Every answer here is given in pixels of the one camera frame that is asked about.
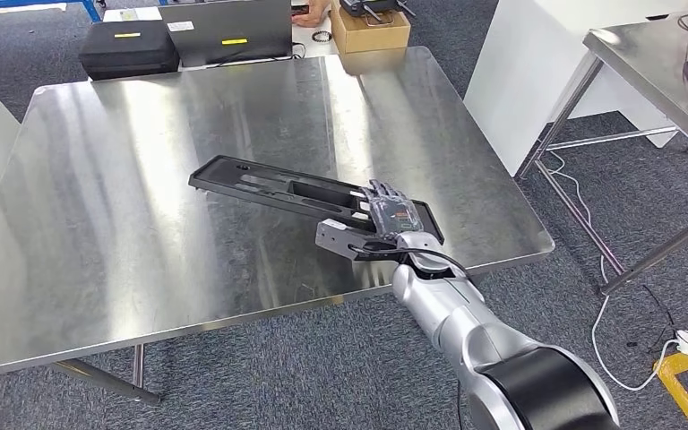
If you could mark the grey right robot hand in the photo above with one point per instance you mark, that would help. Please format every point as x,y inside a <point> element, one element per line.
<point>394,213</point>

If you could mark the black plastic plate frame part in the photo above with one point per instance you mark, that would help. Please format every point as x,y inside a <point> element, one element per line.
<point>213,178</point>

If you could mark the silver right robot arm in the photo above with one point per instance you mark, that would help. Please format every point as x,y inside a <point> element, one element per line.
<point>498,344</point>

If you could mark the steel workbench table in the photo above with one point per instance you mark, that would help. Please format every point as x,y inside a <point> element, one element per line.
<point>142,237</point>

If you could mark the brown cardboard box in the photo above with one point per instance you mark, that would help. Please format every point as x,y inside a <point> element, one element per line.
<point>368,35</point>

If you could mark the black controller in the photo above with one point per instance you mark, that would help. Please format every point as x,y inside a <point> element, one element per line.
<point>374,6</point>

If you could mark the person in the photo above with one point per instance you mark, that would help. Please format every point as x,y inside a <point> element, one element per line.
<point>308,15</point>

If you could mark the black hard case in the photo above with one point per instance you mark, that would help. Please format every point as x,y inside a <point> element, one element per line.
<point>124,53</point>

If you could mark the white labelled box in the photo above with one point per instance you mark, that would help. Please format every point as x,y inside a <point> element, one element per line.
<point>136,15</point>

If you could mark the yellow floor tape square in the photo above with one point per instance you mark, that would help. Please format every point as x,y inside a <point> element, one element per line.
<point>676,392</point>

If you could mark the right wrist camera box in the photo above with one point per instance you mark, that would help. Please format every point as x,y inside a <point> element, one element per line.
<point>344,237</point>

